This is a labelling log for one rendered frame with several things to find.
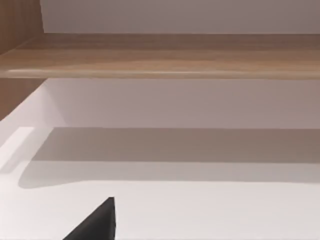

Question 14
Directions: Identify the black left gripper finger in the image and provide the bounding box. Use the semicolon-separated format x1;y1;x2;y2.
62;196;117;240

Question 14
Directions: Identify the open wooden shelf unit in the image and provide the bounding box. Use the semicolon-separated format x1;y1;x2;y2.
0;0;320;121

